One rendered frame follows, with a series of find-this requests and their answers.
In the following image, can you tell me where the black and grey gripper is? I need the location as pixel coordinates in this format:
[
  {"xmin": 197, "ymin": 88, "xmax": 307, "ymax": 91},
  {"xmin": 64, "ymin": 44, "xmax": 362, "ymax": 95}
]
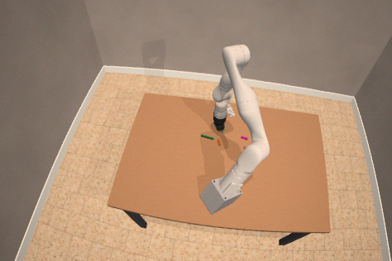
[{"xmin": 213, "ymin": 104, "xmax": 235, "ymax": 132}]

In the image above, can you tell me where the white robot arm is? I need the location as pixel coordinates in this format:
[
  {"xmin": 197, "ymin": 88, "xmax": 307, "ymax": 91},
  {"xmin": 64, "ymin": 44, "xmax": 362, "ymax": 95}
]
[{"xmin": 213, "ymin": 45, "xmax": 270, "ymax": 195}]

